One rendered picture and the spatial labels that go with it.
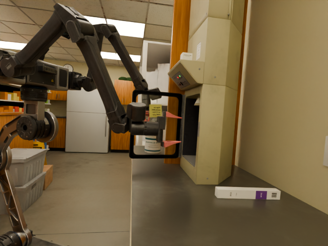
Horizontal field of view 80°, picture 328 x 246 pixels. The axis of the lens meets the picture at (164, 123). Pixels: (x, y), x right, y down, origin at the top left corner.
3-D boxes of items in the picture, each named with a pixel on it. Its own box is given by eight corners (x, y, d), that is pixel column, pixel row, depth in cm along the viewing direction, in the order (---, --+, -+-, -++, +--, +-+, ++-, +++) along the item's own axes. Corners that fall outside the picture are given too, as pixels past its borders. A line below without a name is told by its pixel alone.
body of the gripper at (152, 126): (163, 116, 77) (144, 115, 75) (162, 142, 77) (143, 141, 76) (161, 116, 83) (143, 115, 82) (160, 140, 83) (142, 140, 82)
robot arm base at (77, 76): (79, 90, 142) (80, 73, 142) (89, 91, 140) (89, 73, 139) (70, 89, 134) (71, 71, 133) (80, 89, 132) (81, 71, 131)
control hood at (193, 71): (184, 91, 122) (185, 74, 121) (203, 83, 90) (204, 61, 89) (166, 89, 120) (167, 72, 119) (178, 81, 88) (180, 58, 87)
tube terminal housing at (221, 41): (216, 166, 128) (226, 46, 124) (245, 184, 96) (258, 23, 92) (179, 165, 124) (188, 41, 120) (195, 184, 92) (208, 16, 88)
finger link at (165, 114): (184, 112, 78) (160, 111, 76) (183, 130, 78) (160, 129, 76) (180, 112, 84) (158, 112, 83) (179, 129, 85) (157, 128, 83)
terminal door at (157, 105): (178, 158, 122) (182, 93, 120) (129, 158, 114) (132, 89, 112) (177, 158, 123) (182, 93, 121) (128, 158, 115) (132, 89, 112)
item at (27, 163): (47, 171, 281) (48, 148, 280) (24, 187, 222) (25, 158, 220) (15, 171, 275) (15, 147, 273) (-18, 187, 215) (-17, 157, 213)
